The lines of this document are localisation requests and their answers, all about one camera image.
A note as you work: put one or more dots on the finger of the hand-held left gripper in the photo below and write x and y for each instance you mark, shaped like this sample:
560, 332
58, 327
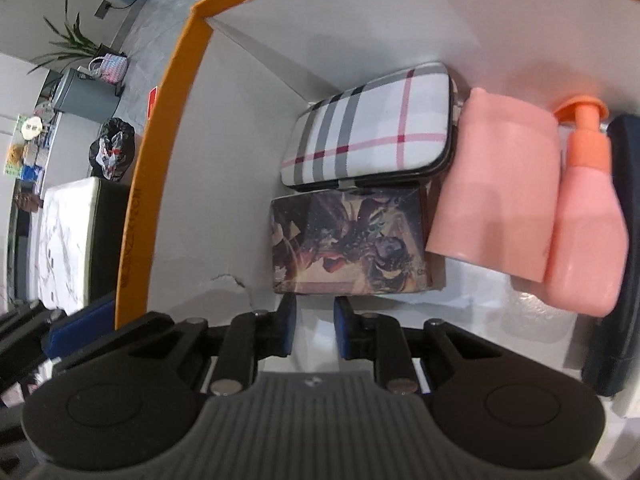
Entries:
82, 325
25, 372

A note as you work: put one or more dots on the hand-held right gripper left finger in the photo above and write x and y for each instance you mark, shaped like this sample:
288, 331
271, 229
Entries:
288, 322

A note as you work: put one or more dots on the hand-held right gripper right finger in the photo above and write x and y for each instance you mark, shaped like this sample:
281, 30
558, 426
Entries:
341, 325

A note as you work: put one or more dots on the art printed card box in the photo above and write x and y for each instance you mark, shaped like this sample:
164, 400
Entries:
350, 240

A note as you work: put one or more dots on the orange-rimmed white box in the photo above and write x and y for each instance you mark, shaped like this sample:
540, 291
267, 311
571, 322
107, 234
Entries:
225, 185

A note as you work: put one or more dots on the dark green deodorant stick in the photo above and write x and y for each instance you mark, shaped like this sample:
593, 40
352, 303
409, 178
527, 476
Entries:
615, 350

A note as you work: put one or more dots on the white marbled table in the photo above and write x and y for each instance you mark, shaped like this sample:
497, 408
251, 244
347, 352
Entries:
65, 245

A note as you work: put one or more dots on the brown figurine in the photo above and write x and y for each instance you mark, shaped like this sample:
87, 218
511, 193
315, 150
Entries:
29, 201

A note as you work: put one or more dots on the black trash bag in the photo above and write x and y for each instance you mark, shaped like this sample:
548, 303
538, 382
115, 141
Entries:
112, 150

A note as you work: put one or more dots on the cluttered white shelf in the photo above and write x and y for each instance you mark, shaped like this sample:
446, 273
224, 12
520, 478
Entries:
27, 147

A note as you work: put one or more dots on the plaid hard case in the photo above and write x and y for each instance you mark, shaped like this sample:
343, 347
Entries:
370, 130

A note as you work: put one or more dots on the pink folded cloth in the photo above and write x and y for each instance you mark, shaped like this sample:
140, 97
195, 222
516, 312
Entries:
495, 185

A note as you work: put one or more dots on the grey cabinet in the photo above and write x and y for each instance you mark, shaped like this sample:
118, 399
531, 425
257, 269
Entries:
82, 95

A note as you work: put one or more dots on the woven pastel bag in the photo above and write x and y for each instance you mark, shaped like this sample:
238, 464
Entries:
111, 69

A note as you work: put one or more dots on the pink pump bottle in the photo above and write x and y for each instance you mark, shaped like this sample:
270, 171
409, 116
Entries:
585, 240

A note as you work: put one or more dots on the long-leaf potted plant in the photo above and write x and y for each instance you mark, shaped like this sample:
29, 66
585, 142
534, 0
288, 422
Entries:
72, 42

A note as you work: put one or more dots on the wall socket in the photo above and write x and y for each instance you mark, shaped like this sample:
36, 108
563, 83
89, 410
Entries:
103, 9

